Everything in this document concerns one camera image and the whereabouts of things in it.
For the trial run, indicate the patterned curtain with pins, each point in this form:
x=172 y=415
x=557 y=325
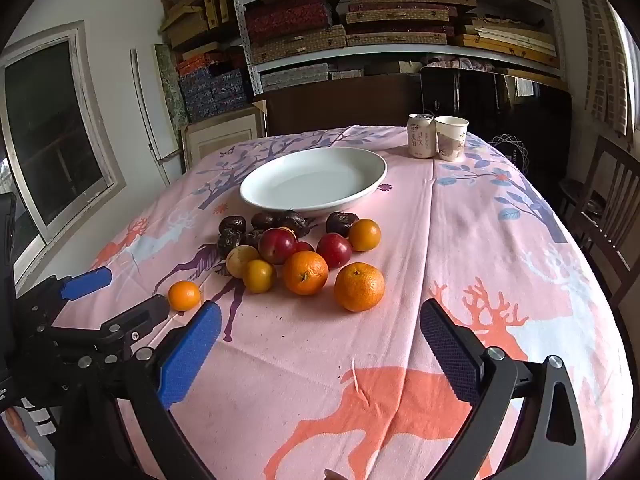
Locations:
x=602 y=50

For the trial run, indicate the small yellow-orange citrus fruit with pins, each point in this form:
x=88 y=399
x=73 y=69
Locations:
x=184 y=295
x=259 y=276
x=364 y=234

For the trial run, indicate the dark wooden board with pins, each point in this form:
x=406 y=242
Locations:
x=340 y=105

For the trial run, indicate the white metal shelf rack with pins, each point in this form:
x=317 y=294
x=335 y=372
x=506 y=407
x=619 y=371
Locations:
x=400 y=50

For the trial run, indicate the white leaning strip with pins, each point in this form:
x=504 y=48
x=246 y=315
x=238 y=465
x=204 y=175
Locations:
x=145 y=110

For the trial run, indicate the small red plum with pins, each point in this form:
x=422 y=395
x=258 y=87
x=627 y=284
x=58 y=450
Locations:
x=304 y=246

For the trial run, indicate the white beverage can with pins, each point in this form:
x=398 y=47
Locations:
x=420 y=136

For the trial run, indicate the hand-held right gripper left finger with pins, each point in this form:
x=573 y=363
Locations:
x=192 y=355

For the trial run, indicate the dark wooden chair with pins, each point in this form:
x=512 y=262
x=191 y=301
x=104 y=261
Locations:
x=610 y=200

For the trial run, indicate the dark water chestnut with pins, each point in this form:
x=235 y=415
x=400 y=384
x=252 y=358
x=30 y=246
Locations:
x=232 y=223
x=263 y=220
x=229 y=243
x=296 y=222
x=341 y=222
x=253 y=238

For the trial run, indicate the white paper cup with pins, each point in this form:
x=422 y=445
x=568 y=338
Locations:
x=451 y=137

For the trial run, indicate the pile of cardboard boxes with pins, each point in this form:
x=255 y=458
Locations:
x=195 y=15

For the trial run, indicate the large red plum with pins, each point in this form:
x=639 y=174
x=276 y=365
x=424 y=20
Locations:
x=276 y=245
x=333 y=250

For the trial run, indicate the pale picture frame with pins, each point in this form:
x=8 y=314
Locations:
x=220 y=135

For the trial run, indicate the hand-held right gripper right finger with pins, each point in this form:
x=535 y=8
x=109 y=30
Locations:
x=450 y=355

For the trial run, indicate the bright window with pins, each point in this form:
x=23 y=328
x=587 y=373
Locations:
x=631 y=60

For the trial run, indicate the stack of woven boxes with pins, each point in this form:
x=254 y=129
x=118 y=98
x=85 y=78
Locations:
x=300 y=42

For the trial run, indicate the white plate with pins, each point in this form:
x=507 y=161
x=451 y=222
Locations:
x=312 y=180

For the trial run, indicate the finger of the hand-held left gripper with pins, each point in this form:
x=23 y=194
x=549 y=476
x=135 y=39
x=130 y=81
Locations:
x=87 y=282
x=142 y=315

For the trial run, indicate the pink printed tablecloth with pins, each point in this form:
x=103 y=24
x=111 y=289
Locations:
x=450 y=240

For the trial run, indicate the large orange tangerine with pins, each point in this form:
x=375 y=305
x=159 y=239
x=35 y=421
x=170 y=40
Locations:
x=359 y=286
x=305 y=272

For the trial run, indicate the white framed window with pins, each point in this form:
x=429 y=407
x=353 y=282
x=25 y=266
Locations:
x=50 y=135

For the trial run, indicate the stack of blue patterned boxes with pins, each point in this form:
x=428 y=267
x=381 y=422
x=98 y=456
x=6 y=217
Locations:
x=215 y=90

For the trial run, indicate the green marbled panel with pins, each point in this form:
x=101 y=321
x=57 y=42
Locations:
x=170 y=85

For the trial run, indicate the pink folded cloth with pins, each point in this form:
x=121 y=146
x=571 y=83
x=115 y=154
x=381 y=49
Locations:
x=460 y=63

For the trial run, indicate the pale yellow plum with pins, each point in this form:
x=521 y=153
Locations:
x=239 y=260

